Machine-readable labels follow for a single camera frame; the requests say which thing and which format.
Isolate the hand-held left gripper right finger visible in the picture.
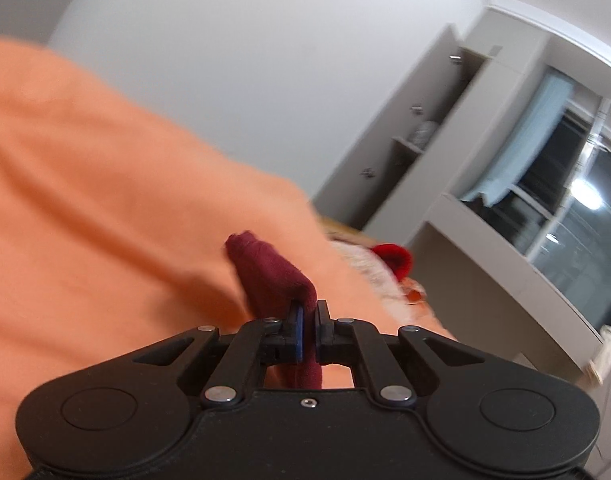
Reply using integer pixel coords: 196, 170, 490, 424
315, 300, 486, 407

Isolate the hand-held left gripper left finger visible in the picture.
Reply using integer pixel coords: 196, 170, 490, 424
130, 300, 306, 408

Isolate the maroon small garment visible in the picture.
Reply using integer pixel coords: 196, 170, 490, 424
224, 231, 324, 391

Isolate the pale patterned bedding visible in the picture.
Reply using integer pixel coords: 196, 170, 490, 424
327, 239, 439, 322

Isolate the red plush item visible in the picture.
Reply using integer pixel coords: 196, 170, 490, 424
373, 243, 414, 279

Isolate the grey window ledge counter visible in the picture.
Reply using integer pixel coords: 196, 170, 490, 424
409, 192, 611, 377

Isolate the grey ribbed container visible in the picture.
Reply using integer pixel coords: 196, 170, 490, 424
411, 121, 439, 148

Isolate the orange bed blanket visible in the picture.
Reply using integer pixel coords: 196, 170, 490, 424
0, 35, 459, 480

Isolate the light blue curtain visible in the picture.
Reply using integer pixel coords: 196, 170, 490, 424
460, 70, 577, 209

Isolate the glass window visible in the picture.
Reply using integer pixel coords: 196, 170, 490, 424
459, 67, 611, 337

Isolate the white crumpled cloth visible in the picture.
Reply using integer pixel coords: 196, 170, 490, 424
585, 324, 611, 387

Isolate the grey wall cabinet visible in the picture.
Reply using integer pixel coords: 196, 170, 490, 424
310, 24, 502, 242

